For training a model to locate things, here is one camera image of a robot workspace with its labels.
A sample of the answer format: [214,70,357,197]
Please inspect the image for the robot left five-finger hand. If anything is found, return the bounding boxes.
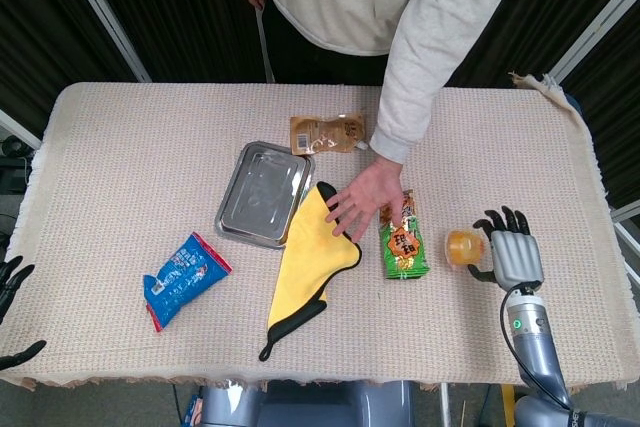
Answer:
[0,255,49,372]

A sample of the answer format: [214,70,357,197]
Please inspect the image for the robot right five-finger hand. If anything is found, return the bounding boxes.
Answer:
[467,205,545,293]

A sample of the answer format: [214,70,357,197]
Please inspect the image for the person left hand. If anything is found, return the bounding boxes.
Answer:
[325,155,407,243]

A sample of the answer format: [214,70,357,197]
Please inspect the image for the orange jelly cup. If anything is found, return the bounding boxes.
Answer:
[444,229,486,268]

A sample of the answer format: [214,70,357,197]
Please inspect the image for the green snack bag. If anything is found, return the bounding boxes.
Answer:
[378,190,431,281]

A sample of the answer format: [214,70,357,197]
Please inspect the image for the brown spout pouch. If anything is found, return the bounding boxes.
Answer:
[289,112,371,156]

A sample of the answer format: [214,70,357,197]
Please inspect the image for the yellow cloth black trim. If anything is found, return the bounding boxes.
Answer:
[258,180,362,362]

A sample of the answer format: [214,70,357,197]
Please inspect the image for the black equipment box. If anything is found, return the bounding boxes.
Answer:
[0,136,32,194]

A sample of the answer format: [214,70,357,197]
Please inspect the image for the stainless steel rectangular tray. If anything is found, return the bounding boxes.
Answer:
[214,141,316,249]

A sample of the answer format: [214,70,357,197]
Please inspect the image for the person left arm white sleeve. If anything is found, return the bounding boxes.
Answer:
[368,0,534,166]

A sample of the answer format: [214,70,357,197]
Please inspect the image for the blue snack bag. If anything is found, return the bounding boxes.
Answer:
[142,231,234,333]

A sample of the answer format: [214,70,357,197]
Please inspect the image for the beige woven tablecloth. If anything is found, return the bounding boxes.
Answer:
[0,71,640,393]

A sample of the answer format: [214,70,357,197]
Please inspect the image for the grey robot torso base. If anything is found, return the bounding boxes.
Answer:
[199,379,416,427]

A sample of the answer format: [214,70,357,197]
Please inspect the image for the white strap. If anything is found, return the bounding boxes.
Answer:
[254,4,276,84]

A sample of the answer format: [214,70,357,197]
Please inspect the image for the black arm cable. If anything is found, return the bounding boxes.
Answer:
[501,291,574,408]

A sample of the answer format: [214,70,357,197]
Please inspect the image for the white frame bar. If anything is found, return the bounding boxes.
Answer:
[0,109,42,149]

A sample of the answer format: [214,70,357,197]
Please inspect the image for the white frame post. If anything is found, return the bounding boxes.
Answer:
[53,0,152,84]
[547,0,640,93]

